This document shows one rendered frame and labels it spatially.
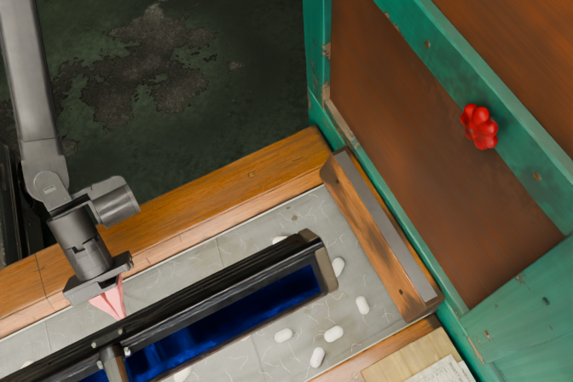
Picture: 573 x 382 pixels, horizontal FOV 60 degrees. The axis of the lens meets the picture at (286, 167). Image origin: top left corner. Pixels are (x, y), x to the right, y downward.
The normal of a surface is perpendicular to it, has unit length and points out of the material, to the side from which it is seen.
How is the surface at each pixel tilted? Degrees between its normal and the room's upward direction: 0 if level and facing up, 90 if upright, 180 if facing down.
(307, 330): 0
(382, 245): 66
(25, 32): 39
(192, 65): 0
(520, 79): 90
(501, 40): 90
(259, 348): 0
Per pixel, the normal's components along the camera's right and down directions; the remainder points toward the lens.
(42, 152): 0.45, -0.03
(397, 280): -0.84, 0.19
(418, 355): -0.07, -0.45
